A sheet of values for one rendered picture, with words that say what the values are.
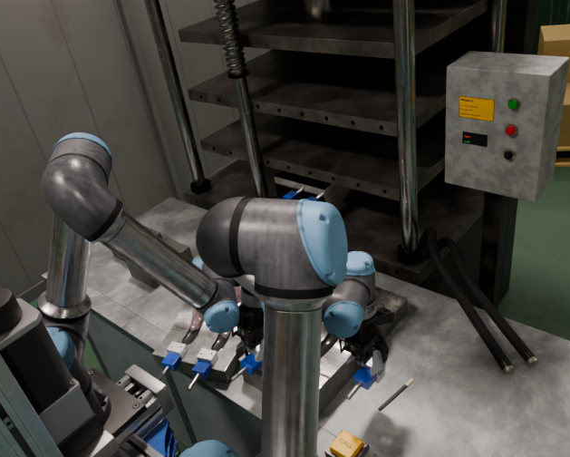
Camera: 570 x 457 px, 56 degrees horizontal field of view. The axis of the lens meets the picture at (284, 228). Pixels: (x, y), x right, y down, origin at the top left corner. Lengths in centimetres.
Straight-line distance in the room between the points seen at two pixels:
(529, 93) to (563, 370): 76
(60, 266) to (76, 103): 250
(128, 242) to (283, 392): 44
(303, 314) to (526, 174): 115
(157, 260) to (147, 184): 301
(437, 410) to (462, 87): 93
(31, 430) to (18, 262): 290
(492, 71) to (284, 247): 111
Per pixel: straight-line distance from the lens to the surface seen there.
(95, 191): 103
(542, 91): 167
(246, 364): 150
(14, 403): 82
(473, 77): 173
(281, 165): 226
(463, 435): 149
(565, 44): 446
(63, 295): 129
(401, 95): 170
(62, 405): 98
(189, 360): 168
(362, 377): 141
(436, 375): 161
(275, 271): 73
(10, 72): 349
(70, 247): 122
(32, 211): 366
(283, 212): 74
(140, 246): 106
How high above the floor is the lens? 201
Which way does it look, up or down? 33 degrees down
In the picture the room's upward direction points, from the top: 10 degrees counter-clockwise
